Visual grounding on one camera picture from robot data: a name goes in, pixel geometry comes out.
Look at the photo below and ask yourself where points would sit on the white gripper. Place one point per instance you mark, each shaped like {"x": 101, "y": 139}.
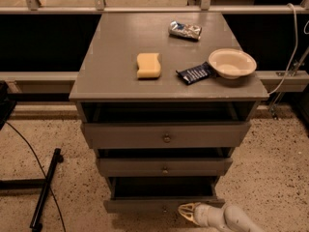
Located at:
{"x": 205, "y": 215}

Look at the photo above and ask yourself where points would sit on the grey bottom drawer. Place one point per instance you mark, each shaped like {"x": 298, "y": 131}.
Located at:
{"x": 159, "y": 194}

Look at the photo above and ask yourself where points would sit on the grey drawer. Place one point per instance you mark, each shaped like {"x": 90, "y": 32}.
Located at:
{"x": 164, "y": 135}
{"x": 159, "y": 194}
{"x": 163, "y": 167}

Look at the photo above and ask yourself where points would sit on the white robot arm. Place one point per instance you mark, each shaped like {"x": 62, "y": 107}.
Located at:
{"x": 229, "y": 218}

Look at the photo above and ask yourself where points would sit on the grey middle drawer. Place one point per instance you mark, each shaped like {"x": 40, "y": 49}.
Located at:
{"x": 163, "y": 167}

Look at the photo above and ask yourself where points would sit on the grey top drawer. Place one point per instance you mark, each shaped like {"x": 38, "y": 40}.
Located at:
{"x": 164, "y": 135}

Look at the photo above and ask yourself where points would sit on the grey wooden drawer cabinet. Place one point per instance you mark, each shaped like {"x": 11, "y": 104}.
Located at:
{"x": 107, "y": 89}

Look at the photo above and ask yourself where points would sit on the dark blue snack packet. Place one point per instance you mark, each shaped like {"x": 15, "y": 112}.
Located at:
{"x": 196, "y": 74}

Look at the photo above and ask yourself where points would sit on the yellow sponge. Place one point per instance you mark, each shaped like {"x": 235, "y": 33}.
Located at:
{"x": 148, "y": 65}

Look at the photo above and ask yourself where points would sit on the black metal floor stand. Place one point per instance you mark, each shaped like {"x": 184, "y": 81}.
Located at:
{"x": 43, "y": 185}

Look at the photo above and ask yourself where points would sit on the white plastic bowl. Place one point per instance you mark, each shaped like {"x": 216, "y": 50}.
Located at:
{"x": 232, "y": 63}

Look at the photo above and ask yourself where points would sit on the silver crumpled foil bag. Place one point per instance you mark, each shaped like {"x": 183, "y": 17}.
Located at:
{"x": 187, "y": 31}

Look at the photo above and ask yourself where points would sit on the black equipment at left edge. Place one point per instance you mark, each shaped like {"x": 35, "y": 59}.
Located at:
{"x": 6, "y": 105}

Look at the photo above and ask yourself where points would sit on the metal railing frame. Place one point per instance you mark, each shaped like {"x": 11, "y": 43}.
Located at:
{"x": 64, "y": 8}

